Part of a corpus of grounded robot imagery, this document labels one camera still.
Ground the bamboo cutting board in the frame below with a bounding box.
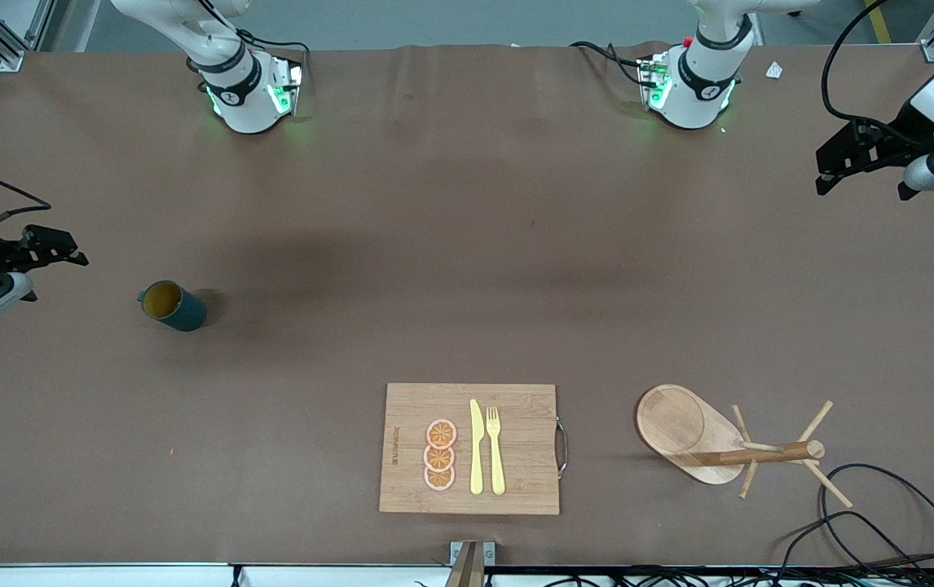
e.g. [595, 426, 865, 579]
[378, 383, 570, 516]

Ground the yellow plastic fork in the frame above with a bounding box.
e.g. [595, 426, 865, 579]
[486, 406, 507, 497]

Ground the metal and wood bracket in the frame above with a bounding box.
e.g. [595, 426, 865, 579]
[449, 541, 496, 587]

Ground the black left arm base cable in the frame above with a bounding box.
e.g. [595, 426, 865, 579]
[570, 41, 651, 86]

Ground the dark teal cup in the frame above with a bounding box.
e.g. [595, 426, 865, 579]
[138, 280, 209, 333]

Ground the wooden mug tree stand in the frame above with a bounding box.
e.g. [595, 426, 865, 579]
[637, 383, 853, 508]

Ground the black arm base cable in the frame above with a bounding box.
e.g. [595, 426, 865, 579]
[235, 29, 311, 62]
[570, 41, 651, 86]

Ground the brown table cover sheet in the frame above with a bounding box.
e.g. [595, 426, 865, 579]
[0, 42, 934, 567]

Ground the yellow plastic knife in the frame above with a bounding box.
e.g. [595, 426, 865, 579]
[469, 399, 485, 496]

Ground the black right arm base cable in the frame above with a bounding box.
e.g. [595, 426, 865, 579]
[235, 29, 311, 62]

